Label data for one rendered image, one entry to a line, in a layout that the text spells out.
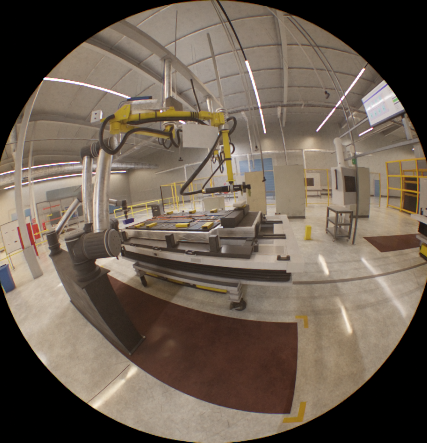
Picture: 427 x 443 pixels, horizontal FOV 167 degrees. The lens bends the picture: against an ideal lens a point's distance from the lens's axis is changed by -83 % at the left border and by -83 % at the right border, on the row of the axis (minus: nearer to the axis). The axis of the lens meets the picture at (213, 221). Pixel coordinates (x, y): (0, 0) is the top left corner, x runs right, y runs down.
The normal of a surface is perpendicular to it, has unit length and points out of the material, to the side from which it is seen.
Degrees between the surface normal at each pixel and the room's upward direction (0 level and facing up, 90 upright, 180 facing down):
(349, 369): 0
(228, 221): 90
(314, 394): 0
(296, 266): 90
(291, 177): 90
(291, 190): 90
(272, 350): 0
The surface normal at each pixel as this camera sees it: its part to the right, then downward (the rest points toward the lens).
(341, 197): -0.99, 0.11
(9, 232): 0.96, -0.04
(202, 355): -0.11, -0.97
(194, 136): 0.43, 0.15
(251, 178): -0.38, 0.25
